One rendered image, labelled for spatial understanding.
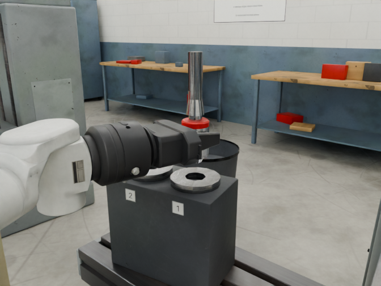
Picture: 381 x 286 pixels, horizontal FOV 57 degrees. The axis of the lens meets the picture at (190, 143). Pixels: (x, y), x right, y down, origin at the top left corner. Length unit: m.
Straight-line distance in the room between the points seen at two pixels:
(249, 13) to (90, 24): 3.45
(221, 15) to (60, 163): 5.32
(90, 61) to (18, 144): 7.17
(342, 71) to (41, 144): 4.00
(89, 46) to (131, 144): 7.09
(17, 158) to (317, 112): 4.76
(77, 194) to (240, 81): 5.11
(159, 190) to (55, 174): 0.20
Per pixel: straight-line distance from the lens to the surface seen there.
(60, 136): 0.45
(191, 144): 0.52
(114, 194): 0.67
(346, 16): 4.88
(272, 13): 5.26
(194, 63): 0.57
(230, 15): 5.62
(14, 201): 0.41
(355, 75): 4.33
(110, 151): 0.48
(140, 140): 0.50
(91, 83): 7.61
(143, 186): 0.62
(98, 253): 0.80
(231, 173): 2.33
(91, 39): 7.60
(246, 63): 5.45
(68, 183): 0.49
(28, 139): 0.43
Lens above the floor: 1.38
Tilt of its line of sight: 17 degrees down
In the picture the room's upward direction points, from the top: straight up
